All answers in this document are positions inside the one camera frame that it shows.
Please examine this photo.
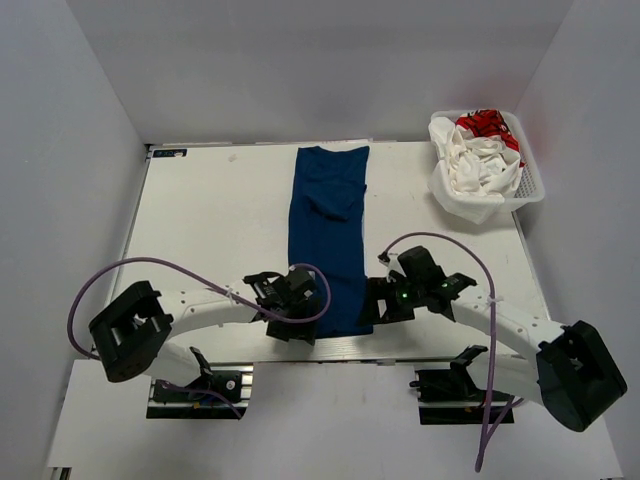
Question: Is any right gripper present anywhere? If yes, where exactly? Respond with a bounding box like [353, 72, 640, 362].
[357, 276, 426, 327]

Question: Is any blue t shirt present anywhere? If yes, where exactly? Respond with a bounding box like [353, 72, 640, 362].
[288, 146, 373, 338]

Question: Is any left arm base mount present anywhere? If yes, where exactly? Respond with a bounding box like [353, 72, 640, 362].
[146, 365, 253, 420]

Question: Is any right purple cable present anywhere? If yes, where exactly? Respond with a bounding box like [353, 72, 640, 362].
[377, 231, 526, 474]

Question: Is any white plastic basket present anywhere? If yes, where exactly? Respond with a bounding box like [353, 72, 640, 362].
[428, 108, 547, 214]

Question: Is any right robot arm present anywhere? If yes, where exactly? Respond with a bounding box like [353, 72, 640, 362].
[288, 246, 628, 432]

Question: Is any blue table label sticker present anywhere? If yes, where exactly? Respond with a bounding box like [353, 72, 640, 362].
[152, 148, 188, 158]

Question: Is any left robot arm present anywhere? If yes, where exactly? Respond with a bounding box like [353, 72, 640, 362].
[89, 265, 331, 399]

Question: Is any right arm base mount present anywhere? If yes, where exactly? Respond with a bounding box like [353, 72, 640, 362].
[409, 369, 486, 426]

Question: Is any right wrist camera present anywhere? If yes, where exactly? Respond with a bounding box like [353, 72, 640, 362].
[377, 251, 398, 265]

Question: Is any red printed white t shirt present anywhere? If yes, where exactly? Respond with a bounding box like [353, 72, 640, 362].
[454, 109, 525, 168]

